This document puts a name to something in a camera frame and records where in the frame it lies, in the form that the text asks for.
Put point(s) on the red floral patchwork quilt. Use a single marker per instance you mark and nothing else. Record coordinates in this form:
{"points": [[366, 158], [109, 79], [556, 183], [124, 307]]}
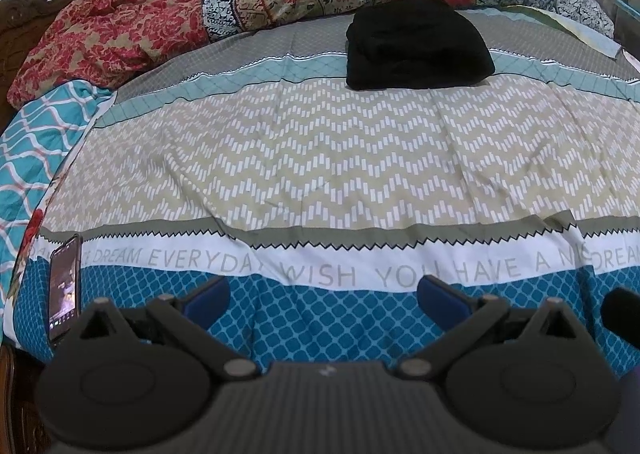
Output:
{"points": [[150, 19]]}

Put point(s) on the patterned bedsheet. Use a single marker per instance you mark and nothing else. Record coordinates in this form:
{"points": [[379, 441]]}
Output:
{"points": [[325, 159]]}

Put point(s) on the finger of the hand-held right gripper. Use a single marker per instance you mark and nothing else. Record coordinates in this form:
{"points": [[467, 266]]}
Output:
{"points": [[622, 311]]}

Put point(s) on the pale green cloth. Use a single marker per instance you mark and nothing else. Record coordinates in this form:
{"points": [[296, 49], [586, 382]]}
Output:
{"points": [[590, 34]]}

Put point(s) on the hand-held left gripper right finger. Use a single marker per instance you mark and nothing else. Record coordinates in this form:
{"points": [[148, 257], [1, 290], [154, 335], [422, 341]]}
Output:
{"points": [[440, 299]]}

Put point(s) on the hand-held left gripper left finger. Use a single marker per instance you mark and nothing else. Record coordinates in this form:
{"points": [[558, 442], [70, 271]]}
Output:
{"points": [[207, 299]]}

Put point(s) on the black smartphone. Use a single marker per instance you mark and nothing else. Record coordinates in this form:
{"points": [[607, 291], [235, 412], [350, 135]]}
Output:
{"points": [[65, 289]]}

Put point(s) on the black pants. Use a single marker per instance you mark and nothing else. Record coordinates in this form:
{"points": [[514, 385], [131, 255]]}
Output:
{"points": [[415, 44]]}

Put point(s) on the teal lattice pillow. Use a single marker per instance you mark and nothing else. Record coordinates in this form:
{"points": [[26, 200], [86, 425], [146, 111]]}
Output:
{"points": [[40, 134]]}

